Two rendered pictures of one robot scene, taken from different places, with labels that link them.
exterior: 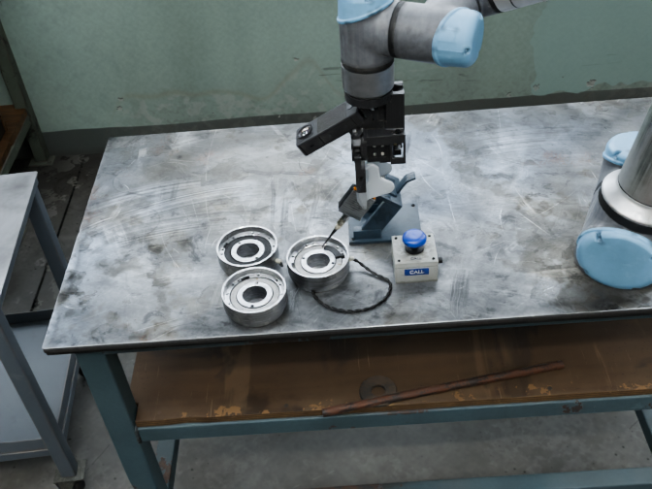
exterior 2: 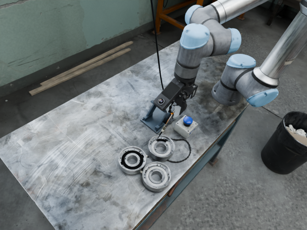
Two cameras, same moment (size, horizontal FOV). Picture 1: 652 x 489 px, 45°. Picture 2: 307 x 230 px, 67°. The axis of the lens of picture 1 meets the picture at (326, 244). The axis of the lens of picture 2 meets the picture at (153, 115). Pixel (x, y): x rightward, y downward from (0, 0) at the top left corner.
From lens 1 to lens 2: 0.89 m
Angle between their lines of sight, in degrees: 40
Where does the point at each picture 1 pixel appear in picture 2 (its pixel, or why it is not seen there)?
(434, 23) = (229, 38)
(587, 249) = (260, 99)
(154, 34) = not seen: outside the picture
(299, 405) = not seen: hidden behind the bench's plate
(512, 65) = (78, 40)
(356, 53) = (196, 60)
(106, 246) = (60, 199)
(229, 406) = not seen: hidden behind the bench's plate
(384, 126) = (188, 85)
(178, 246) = (94, 176)
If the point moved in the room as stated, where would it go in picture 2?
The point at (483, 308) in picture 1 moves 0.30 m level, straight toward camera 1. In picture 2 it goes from (215, 131) to (270, 185)
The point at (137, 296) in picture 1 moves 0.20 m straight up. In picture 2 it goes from (104, 211) to (101, 185)
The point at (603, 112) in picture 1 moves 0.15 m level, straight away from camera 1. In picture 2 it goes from (172, 49) to (161, 37)
